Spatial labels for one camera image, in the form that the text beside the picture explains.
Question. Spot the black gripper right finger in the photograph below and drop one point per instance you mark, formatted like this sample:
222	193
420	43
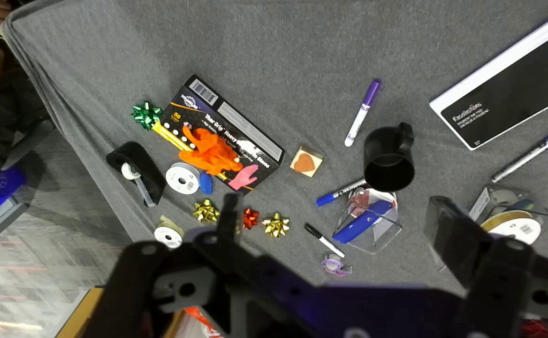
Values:
454	236

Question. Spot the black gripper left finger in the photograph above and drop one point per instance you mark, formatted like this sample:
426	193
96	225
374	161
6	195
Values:
227	217

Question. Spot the black cup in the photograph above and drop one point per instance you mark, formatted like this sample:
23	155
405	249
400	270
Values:
387	157

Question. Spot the gold gift bow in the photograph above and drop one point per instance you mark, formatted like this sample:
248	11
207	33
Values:
276	225
205	210

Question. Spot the red gift bow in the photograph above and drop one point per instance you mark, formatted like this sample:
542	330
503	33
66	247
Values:
250	217

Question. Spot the ribbon spool in jar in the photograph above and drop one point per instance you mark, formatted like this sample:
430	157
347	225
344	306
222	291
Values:
503	210

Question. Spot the small white tape roll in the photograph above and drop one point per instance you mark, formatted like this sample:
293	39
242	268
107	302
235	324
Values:
167	232

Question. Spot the white ribbon spool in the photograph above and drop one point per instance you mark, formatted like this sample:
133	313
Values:
182	178

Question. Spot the black marker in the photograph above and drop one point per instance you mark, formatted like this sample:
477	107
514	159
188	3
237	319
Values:
323	240

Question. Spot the blue marker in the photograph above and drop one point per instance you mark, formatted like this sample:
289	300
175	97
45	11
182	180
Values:
340	191

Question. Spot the small orange square tile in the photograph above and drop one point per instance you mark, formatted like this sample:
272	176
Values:
306	161

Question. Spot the black tape dispenser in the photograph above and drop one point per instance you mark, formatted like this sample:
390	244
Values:
135	165

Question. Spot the purple gift bow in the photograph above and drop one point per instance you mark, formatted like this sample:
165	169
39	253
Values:
334	264

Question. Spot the green gift bow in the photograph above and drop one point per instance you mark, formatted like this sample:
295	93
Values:
146	114

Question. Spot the blue pen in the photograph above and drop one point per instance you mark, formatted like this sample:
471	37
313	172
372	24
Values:
520	159

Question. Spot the purple marker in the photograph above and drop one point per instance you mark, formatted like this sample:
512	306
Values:
362	112

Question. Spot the black and white box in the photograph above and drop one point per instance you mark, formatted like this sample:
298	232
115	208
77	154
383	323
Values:
501	93

